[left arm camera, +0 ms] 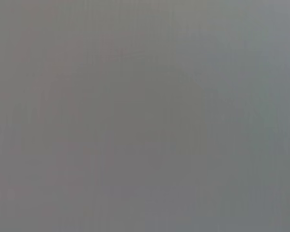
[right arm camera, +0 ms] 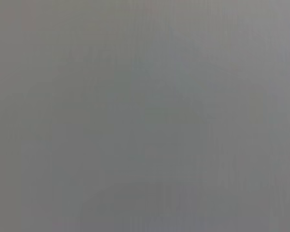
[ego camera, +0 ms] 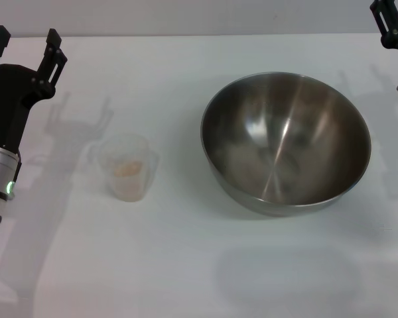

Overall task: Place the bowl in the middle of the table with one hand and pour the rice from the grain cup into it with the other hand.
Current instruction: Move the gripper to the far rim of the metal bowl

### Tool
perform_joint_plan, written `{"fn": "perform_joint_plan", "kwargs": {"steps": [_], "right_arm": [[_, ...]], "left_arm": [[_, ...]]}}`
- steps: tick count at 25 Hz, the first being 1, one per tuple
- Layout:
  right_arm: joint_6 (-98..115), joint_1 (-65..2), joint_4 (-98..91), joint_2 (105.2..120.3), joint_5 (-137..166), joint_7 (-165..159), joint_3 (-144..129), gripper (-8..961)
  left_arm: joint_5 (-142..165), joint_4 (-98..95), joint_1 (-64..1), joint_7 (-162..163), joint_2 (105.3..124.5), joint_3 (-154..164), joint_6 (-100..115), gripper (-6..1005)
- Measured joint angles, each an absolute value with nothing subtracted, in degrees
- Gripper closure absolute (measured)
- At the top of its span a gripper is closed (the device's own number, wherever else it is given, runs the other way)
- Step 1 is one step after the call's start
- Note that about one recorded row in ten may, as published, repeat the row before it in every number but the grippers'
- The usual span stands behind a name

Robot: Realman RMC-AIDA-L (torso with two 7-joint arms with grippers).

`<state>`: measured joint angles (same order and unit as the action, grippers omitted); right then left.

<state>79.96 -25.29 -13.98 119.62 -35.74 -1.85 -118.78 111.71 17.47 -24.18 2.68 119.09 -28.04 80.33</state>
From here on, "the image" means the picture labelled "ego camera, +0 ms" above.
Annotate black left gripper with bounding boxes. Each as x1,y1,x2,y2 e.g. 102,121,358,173
0,25,68,154

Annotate clear plastic measuring cup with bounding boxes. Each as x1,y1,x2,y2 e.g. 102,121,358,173
88,132,161,203

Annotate white rice grains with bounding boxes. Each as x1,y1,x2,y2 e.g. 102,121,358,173
111,158,144,201

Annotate stainless steel mixing bowl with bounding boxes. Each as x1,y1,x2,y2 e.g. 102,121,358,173
200,71,372,218

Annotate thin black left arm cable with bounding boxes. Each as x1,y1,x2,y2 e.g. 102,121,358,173
9,150,23,201

